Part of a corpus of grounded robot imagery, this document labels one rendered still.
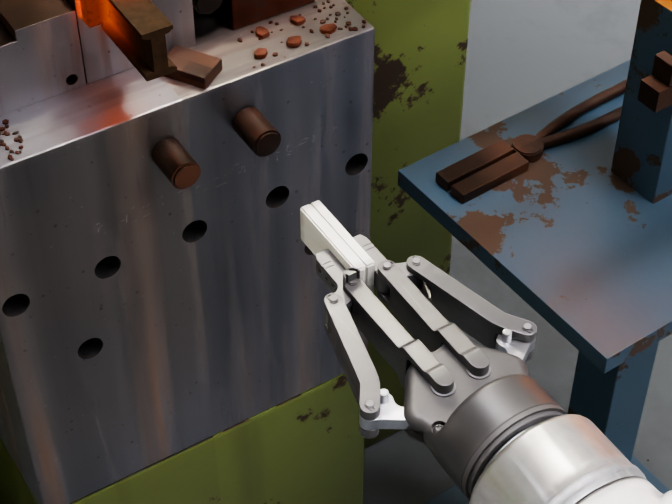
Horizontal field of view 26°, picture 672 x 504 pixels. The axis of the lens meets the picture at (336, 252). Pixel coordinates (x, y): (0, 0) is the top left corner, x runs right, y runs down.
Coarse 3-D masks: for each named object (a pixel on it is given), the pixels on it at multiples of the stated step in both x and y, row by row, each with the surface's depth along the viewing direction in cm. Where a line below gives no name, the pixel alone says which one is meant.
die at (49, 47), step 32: (0, 0) 117; (32, 0) 117; (64, 0) 117; (160, 0) 120; (0, 32) 115; (32, 32) 115; (64, 32) 117; (96, 32) 118; (192, 32) 124; (0, 64) 115; (32, 64) 117; (64, 64) 119; (96, 64) 120; (128, 64) 122; (0, 96) 117; (32, 96) 119
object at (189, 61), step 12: (180, 48) 123; (180, 60) 122; (192, 60) 122; (204, 60) 122; (216, 60) 122; (180, 72) 121; (192, 72) 120; (204, 72) 120; (216, 72) 122; (192, 84) 121; (204, 84) 120
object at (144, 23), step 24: (96, 0) 115; (120, 0) 112; (144, 0) 112; (96, 24) 116; (120, 24) 114; (144, 24) 110; (168, 24) 110; (120, 48) 114; (144, 48) 111; (144, 72) 112; (168, 72) 112
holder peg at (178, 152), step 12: (168, 144) 121; (180, 144) 121; (156, 156) 121; (168, 156) 120; (180, 156) 119; (168, 168) 119; (180, 168) 119; (192, 168) 119; (180, 180) 120; (192, 180) 120
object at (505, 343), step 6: (504, 330) 89; (510, 330) 89; (498, 336) 89; (504, 336) 89; (510, 336) 89; (498, 342) 89; (504, 342) 89; (510, 342) 89; (516, 342) 89; (522, 342) 89; (534, 342) 89; (498, 348) 89; (504, 348) 89; (510, 348) 89; (516, 348) 89; (522, 348) 89; (528, 348) 89; (516, 354) 88; (522, 354) 88
